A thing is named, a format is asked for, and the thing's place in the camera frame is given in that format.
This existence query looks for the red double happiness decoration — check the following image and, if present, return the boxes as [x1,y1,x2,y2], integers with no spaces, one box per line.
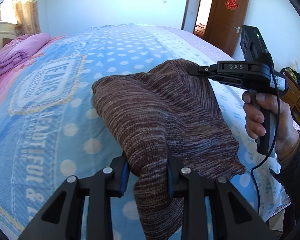
[225,0,239,10]

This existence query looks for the wooden drawer cabinet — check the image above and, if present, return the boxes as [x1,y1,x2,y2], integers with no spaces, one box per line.
[281,67,300,126]

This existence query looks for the beige patterned curtain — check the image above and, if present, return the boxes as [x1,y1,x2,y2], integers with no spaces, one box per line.
[0,0,41,36]

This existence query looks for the brown striped knit sweater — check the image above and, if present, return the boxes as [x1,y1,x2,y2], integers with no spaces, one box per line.
[92,59,245,239]

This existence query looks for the folded pink quilt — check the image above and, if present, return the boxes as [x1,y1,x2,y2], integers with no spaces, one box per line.
[0,33,51,76]

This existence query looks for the person's right hand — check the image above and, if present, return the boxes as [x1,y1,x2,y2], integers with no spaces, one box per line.
[242,89,300,163]

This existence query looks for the blue patterned bed blanket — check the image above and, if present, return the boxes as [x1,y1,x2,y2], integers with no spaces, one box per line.
[0,24,291,240]

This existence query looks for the cream and wood headboard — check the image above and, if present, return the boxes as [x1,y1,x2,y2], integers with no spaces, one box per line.
[0,22,17,49]

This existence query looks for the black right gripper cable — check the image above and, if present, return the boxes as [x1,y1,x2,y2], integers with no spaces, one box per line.
[250,48,282,215]

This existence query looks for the brown wooden door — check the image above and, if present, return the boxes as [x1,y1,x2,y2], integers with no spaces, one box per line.
[181,0,251,58]

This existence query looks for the dark jacket right sleeve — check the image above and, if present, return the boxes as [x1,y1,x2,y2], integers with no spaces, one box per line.
[270,140,300,239]

